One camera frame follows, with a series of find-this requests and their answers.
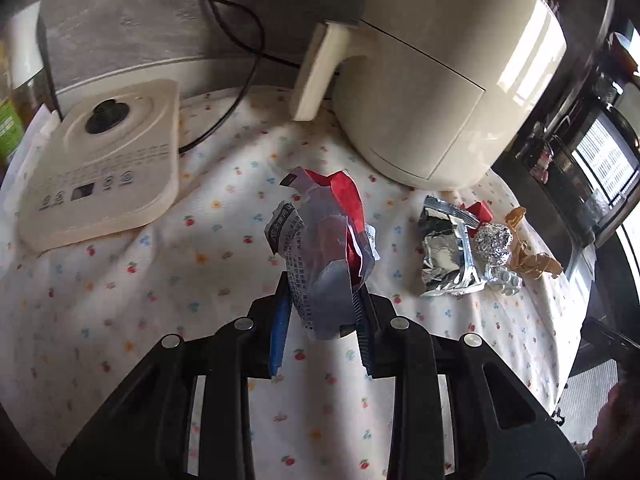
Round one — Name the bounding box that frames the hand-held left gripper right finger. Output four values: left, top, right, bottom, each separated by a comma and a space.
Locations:
350, 287, 586, 480

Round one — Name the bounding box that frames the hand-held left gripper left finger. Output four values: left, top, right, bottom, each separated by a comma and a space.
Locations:
55, 270, 293, 480

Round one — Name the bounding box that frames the red and silver snack wrapper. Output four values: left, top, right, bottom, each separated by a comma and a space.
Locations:
264, 167, 381, 342

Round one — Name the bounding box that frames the silver foil pouch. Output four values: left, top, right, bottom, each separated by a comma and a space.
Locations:
417, 195, 488, 298

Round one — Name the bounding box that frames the floral tablecloth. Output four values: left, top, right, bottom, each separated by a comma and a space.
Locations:
0, 85, 596, 480

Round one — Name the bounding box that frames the white blister pack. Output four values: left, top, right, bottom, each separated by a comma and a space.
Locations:
487, 266, 523, 296

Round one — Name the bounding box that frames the crumpled foil ball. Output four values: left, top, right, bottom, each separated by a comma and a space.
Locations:
472, 224, 513, 266

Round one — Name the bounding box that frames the small red wrapper piece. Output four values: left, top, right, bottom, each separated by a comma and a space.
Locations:
462, 201, 496, 226

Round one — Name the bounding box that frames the crumpled brown paper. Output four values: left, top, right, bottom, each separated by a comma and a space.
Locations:
502, 206, 563, 278

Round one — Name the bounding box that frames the cream appliance control base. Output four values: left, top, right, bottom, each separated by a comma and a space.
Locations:
17, 79, 181, 253

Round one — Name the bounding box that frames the steel sink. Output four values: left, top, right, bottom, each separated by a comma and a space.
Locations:
492, 150, 596, 261

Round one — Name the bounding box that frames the small pink bottle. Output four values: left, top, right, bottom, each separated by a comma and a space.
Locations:
530, 140, 556, 181

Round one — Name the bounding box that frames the cream air fryer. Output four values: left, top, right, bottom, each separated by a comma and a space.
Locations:
292, 0, 568, 191

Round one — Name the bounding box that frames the green label bottle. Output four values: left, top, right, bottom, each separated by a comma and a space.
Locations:
0, 40, 26, 161

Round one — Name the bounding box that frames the white paper roll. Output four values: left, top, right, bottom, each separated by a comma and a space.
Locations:
5, 0, 51, 91

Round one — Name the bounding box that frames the black power cable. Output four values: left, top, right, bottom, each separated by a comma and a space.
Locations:
120, 0, 266, 156

